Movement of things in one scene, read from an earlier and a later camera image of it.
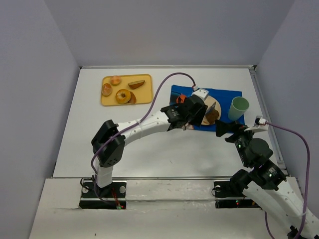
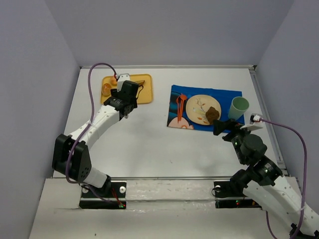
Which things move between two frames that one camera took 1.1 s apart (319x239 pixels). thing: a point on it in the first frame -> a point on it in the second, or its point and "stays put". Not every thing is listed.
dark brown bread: (213, 116) stays put
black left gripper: (203, 112) -> (135, 85)
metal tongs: (206, 113) -> (140, 90)
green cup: (239, 106) stays put
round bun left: (106, 89) stays put
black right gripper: (234, 129) stays put
